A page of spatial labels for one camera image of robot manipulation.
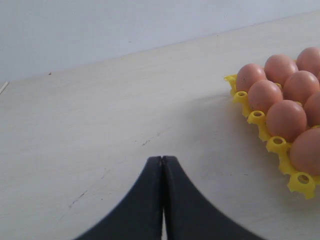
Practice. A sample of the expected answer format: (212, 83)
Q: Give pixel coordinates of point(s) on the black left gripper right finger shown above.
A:
(189, 215)

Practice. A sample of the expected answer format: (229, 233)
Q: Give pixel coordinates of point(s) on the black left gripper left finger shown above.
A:
(139, 215)

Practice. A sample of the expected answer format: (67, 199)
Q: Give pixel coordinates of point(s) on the yellow plastic egg tray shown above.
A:
(300, 182)

